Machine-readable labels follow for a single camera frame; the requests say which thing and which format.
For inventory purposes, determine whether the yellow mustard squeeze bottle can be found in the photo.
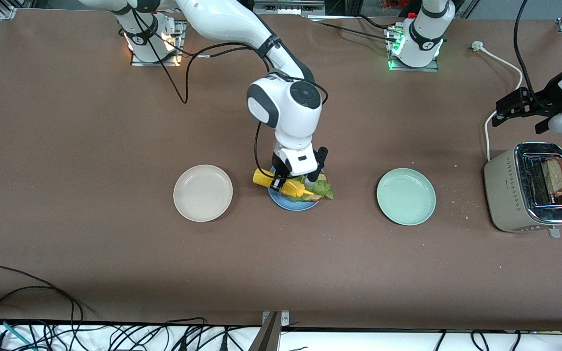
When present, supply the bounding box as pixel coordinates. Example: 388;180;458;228
253;168;322;201

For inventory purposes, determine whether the brown bread slice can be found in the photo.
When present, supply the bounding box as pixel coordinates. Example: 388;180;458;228
281;171;328;202
542;156;562;198

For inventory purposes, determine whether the green lettuce leaf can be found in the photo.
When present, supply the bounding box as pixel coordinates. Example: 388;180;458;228
286;176;334;200

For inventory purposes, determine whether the blue plate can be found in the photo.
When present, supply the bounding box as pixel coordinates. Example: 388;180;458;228
267;166;321;212

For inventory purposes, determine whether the beige plate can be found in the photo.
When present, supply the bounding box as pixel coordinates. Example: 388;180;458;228
173;164;234;223

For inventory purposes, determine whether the pale green plate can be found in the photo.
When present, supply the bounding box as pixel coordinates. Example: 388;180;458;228
376;168;437;226

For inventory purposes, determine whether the beige chrome toaster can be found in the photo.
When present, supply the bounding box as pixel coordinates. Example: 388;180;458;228
483;141;562;238

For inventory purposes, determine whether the red snack packet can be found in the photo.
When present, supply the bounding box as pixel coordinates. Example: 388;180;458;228
380;0;421;11

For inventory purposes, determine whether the grey metal bar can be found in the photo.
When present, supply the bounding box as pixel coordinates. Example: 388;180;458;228
248;312;281;351

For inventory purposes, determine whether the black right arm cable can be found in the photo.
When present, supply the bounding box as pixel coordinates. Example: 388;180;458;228
132;10;330;169

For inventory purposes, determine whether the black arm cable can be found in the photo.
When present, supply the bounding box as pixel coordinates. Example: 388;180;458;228
514;0;538;98
132;10;330;169

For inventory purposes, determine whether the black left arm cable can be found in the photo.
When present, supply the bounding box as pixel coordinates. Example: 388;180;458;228
514;0;538;98

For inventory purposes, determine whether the white toaster power cable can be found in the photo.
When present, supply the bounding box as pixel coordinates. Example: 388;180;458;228
471;41;524;162

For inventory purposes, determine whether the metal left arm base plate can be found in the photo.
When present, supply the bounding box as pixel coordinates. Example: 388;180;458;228
387;24;440;73

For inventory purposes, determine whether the small metal bracket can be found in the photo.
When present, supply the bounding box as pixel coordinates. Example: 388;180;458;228
261;311;290;326

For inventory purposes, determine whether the black base supply cable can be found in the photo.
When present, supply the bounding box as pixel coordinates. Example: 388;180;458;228
308;15;403;42

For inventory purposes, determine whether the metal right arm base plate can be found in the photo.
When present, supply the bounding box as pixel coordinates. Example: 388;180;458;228
130;19;187;67

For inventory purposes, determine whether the black cable bundle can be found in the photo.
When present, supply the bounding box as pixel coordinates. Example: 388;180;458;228
86;318;262;351

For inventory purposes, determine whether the black looped cable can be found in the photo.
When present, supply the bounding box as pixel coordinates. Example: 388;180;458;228
0;266;84;351

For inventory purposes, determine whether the teal cable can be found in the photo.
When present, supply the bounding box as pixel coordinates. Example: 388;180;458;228
0;318;35;351

